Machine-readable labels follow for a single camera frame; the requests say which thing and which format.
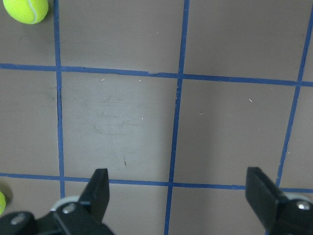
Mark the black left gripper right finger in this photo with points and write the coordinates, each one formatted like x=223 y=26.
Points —
x=280 y=213

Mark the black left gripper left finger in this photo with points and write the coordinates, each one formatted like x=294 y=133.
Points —
x=84 y=214

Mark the tennis ball front left corner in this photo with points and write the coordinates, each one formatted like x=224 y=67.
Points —
x=2 y=203

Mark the tennis ball near left gripper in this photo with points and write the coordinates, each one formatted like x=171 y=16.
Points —
x=27 y=11

